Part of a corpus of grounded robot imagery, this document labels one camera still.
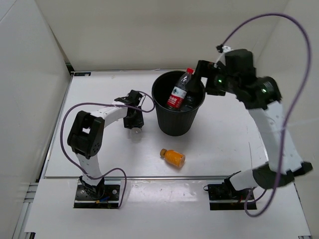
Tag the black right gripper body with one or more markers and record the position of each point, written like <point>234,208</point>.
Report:
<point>231,83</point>

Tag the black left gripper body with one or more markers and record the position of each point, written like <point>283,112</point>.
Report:
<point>135,120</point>

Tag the clear Pepsi bottle black cap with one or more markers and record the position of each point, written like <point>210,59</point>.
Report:
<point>136,134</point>

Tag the clear unlabelled plastic bottle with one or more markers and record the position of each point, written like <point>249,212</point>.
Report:
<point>188,103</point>

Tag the red label water bottle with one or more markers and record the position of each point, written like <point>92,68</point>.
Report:
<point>179,91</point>

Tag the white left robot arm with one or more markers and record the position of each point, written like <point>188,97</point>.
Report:
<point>86,135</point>

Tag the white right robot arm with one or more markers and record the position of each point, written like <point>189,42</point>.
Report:
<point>263,101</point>

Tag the black plastic waste bin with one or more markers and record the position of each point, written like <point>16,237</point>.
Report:
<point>173,123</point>

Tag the orange juice bottle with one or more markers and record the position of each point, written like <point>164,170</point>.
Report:
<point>172,157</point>

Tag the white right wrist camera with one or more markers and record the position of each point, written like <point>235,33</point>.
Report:
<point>222,49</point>

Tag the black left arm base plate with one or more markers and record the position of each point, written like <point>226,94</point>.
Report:
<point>110,198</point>

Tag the aluminium frame rail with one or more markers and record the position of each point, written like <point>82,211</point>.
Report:
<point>215,177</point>

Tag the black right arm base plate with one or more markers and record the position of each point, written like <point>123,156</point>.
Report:
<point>221,200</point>

